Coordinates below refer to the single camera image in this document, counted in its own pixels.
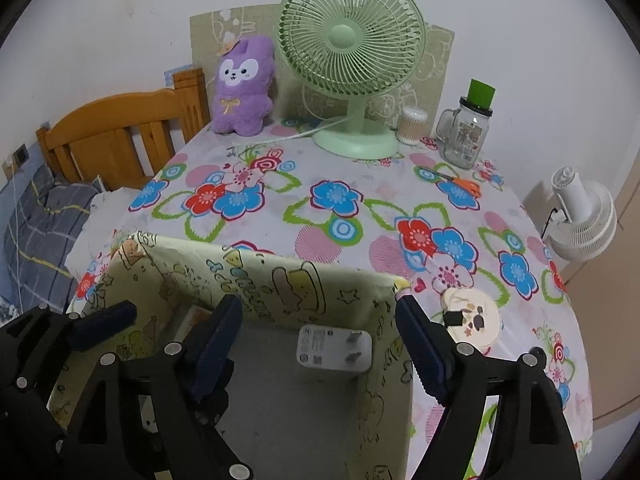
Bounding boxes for purple plush toy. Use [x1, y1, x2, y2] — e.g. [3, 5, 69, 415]
[211, 35, 277, 137]

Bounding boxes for white charger plug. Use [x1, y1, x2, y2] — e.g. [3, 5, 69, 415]
[296, 324, 373, 374]

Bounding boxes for yellow printed fabric box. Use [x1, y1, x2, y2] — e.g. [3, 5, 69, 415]
[47, 230, 413, 480]

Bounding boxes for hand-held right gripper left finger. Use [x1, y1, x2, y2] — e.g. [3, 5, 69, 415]
[62, 294, 263, 480]

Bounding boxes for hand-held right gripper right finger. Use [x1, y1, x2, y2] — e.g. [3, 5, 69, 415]
[395, 299, 583, 480]

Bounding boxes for green desk fan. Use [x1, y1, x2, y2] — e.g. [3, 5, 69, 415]
[277, 0, 427, 159]

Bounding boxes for white fan power cable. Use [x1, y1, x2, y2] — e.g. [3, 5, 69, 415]
[232, 114, 351, 153]

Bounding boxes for glass jar mug green lid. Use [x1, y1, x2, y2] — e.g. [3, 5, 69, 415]
[435, 79, 496, 170]

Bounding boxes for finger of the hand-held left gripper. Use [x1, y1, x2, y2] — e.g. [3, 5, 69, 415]
[0, 397, 66, 480]
[0, 301, 137, 403]

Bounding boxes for blue plaid bedding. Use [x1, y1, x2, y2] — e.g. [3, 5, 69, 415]
[0, 142, 103, 321]

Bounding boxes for floral tablecloth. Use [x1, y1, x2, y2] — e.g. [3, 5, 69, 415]
[65, 117, 596, 480]

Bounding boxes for cream bear-shaped case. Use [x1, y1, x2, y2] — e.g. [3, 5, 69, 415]
[440, 287, 502, 353]

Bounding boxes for white circulator fan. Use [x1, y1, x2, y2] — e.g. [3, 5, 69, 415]
[542, 165, 618, 262]

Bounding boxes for black fan cable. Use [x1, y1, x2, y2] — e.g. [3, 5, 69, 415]
[541, 204, 561, 241]

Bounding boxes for cotton swab container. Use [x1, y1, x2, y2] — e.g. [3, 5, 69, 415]
[396, 106, 430, 147]

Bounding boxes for wooden chair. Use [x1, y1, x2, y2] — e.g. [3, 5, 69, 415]
[35, 67, 211, 192]

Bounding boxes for orange handled scissors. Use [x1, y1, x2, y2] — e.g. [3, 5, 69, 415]
[419, 165, 483, 197]

